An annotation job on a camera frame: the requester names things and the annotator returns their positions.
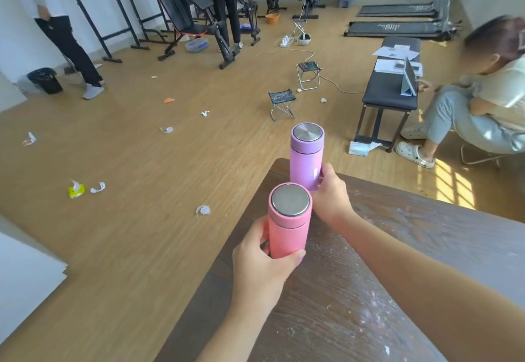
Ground white cable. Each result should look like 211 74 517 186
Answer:
285 21 366 95

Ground black metal rack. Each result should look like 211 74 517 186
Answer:
52 0 169 64

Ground white board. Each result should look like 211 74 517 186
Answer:
0 214 69 346

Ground person's right forearm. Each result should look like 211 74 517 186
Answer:
331 213 525 362

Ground tablet with grey cover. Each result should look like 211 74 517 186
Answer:
400 57 418 97

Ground person's right hand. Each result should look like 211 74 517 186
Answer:
308 163 360 230

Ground black adjustable weight bench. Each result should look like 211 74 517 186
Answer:
141 0 237 70

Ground white tissue pack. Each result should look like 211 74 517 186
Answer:
348 141 383 157

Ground person's left hand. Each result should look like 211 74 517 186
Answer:
232 215 307 320

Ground small folding camp stool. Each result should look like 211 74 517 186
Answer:
296 60 322 91
268 89 297 122

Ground metal chair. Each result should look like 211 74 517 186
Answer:
460 143 525 168

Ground clear plastic box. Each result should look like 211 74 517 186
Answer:
185 37 210 53

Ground purple thermos bottle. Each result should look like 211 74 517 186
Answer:
290 122 325 192

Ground person's left forearm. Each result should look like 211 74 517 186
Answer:
196 304 276 362

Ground pink thermos bottle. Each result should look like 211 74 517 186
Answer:
267 183 313 260

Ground black padded bench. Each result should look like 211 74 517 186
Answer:
354 36 422 153

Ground white paper sheets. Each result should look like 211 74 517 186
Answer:
372 44 423 77

